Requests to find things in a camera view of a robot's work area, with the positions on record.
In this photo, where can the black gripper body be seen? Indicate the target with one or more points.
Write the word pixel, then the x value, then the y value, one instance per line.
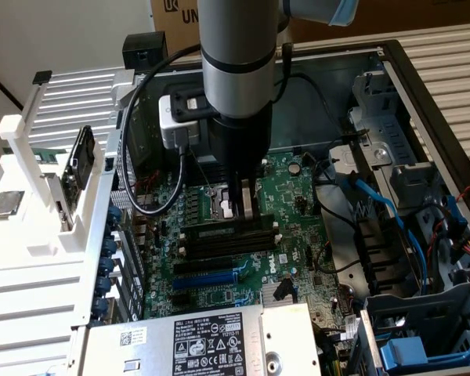
pixel 243 145

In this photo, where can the green RAM stick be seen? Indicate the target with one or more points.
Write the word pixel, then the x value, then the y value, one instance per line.
pixel 215 232
pixel 49 156

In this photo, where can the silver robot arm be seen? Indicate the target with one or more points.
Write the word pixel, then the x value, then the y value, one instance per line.
pixel 235 39

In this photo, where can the black RAM slot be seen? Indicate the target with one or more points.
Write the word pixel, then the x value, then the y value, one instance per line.
pixel 235 245
pixel 235 251
pixel 235 239

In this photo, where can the metal CPU socket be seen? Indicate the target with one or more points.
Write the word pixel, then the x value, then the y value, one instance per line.
pixel 219 203

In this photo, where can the metal socket locking lever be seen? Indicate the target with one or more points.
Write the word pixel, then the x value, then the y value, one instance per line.
pixel 201 170

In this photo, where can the silver coin battery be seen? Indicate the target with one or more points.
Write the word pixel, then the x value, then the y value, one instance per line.
pixel 294 168

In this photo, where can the green Dell motherboard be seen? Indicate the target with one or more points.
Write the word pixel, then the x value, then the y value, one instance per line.
pixel 297 235

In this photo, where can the long black expansion slot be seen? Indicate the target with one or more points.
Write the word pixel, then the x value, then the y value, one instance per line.
pixel 203 266

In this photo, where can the open metal PC case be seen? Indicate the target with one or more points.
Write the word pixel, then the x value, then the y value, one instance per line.
pixel 321 102

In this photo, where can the long blue expansion slot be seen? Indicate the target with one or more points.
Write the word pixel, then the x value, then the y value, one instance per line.
pixel 203 280

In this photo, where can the silver chipset heatsink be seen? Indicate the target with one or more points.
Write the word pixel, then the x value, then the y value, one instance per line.
pixel 270 293

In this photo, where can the short black expansion slot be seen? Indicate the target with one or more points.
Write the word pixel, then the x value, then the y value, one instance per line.
pixel 180 300

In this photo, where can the black plastic box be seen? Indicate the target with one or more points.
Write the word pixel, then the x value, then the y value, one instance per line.
pixel 145 55

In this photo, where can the blue slot retainer clip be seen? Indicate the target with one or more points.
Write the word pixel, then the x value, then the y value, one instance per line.
pixel 102 307
pixel 104 286
pixel 114 214
pixel 110 243
pixel 107 265

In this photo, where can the brown cardboard box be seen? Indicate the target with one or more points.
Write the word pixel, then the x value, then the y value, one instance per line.
pixel 395 19
pixel 172 19

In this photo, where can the metal disk bay cage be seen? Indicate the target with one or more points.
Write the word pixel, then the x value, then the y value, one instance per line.
pixel 387 129

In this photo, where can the black graphics card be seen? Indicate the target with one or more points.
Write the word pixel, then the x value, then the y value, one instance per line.
pixel 82 156

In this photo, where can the grey power supply unit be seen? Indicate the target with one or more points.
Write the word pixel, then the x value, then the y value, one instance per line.
pixel 180 344

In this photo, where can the small black cap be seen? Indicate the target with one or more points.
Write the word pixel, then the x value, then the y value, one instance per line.
pixel 41 77

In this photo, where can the white parts rack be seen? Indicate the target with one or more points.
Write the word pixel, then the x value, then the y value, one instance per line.
pixel 31 243

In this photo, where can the blue plastic disk caddy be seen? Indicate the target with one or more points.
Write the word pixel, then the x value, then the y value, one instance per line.
pixel 407 352

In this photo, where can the silver CPU chip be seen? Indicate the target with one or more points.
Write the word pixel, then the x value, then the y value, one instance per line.
pixel 6 203

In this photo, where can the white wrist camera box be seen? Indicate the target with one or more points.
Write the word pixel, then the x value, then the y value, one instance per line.
pixel 172 129

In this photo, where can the black plastic bracket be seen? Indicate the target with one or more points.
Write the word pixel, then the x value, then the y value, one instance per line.
pixel 380 258

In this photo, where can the grey disk bay frame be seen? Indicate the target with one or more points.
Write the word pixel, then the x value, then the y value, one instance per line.
pixel 384 309

